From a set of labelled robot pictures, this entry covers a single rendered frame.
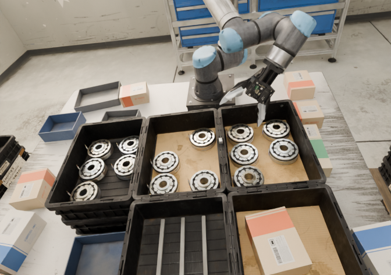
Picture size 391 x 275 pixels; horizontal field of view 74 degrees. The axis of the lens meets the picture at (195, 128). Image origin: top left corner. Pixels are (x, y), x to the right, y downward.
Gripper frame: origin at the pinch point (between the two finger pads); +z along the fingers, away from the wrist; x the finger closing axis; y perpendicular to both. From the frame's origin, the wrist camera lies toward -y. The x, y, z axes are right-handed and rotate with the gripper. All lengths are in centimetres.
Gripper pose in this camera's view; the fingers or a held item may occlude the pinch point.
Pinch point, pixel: (238, 115)
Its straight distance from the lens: 88.5
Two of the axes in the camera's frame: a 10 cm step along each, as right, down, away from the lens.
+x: 8.7, 4.9, 1.0
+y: -1.0, 3.5, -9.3
